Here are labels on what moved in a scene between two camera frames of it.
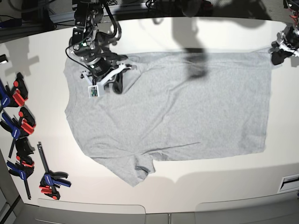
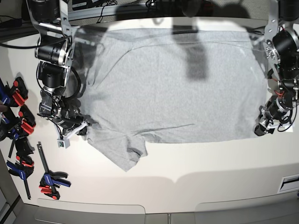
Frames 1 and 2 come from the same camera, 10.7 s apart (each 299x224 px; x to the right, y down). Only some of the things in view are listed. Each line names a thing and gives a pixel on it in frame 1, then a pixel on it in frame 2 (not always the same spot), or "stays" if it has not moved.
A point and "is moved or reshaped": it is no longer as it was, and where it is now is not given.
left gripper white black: (103, 73) -> (70, 123)
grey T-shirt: (172, 106) is moved or reshaped
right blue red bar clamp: (48, 183) stays
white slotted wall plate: (289, 183) stays
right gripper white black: (288, 39) -> (271, 117)
